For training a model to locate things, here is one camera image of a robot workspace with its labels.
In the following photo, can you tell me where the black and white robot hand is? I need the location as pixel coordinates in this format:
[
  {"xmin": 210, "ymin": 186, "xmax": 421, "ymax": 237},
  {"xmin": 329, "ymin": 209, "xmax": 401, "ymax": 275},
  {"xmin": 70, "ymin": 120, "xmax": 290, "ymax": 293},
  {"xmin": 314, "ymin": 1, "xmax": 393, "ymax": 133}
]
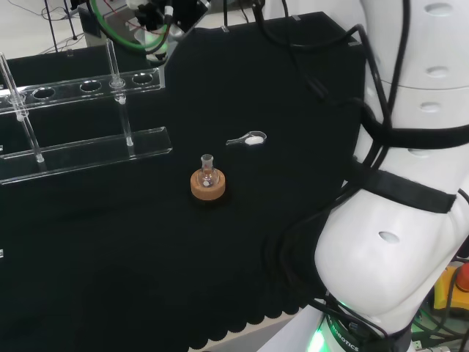
[{"xmin": 124, "ymin": 0, "xmax": 213, "ymax": 65}]

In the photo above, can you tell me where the clear plastic funnel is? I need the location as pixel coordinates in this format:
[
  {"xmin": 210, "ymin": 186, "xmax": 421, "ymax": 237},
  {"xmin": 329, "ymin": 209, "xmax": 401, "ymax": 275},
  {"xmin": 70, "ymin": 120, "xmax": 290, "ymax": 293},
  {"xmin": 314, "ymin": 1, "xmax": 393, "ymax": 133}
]
[{"xmin": 132, "ymin": 27, "xmax": 155, "ymax": 51}]

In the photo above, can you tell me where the glass weighing funnel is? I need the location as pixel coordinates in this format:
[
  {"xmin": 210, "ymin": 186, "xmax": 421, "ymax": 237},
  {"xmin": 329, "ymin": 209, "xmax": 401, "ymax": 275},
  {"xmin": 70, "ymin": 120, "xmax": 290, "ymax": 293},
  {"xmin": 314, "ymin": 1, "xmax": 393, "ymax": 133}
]
[{"xmin": 225, "ymin": 130, "xmax": 268, "ymax": 148}]

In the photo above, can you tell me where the glass round-bottom flask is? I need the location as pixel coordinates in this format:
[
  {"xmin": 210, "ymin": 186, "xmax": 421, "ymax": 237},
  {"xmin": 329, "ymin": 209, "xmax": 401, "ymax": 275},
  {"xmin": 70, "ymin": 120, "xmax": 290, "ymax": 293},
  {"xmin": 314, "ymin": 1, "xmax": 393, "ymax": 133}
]
[{"xmin": 199, "ymin": 153, "xmax": 220, "ymax": 190}]

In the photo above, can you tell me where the clear acrylic funnel stand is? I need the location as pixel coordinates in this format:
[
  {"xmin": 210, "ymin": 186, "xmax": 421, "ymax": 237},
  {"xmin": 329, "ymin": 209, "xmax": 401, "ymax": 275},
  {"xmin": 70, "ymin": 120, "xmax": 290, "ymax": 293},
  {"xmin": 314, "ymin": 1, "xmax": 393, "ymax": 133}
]
[{"xmin": 0, "ymin": 38, "xmax": 174, "ymax": 186}]

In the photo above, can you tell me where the black tripod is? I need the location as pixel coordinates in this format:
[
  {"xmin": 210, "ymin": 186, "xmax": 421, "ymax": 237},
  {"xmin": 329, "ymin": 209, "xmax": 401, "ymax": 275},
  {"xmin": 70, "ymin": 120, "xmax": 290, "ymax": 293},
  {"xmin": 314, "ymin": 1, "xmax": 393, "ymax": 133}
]
[{"xmin": 40, "ymin": 0, "xmax": 80, "ymax": 53}]

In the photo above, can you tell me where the yellow stop button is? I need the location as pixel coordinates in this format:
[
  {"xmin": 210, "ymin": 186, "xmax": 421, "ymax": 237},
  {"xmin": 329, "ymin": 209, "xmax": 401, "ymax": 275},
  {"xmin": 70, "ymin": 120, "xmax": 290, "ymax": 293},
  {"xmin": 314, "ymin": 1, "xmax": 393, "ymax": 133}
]
[{"xmin": 432, "ymin": 262, "xmax": 469, "ymax": 317}]

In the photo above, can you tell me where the green cable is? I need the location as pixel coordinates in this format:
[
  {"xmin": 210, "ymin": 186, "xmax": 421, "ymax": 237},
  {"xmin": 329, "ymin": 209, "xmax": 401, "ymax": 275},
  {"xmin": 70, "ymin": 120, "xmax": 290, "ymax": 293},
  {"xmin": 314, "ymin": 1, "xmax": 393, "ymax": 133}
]
[{"xmin": 89, "ymin": 0, "xmax": 170, "ymax": 52}]

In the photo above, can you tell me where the cork ring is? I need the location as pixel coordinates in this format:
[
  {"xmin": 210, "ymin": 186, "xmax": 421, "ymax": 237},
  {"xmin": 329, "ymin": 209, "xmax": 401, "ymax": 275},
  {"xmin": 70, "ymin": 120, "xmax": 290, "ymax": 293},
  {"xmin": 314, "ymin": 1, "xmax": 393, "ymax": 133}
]
[{"xmin": 190, "ymin": 167, "xmax": 225, "ymax": 202}]

